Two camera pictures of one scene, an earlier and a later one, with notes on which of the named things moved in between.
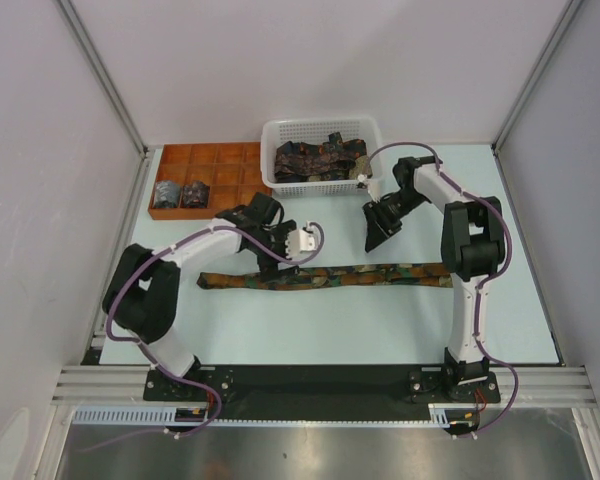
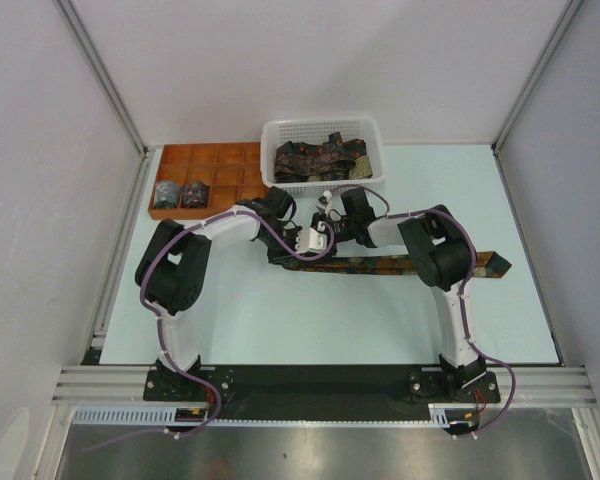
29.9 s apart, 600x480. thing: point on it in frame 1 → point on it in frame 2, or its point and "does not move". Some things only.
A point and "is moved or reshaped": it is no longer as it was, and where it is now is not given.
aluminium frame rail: x=98 y=65 does not move
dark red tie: x=195 y=195 does not move
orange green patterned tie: x=300 y=278 is moved or reshaped
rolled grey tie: x=167 y=194 does not move
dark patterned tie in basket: x=331 y=160 does not move
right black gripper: x=379 y=225 → x=321 y=217
